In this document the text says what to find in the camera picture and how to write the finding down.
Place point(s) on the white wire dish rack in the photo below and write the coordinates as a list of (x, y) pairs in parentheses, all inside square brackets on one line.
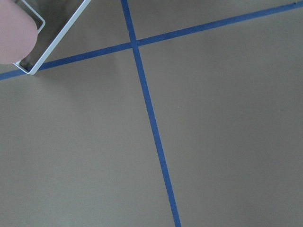
[(53, 19)]

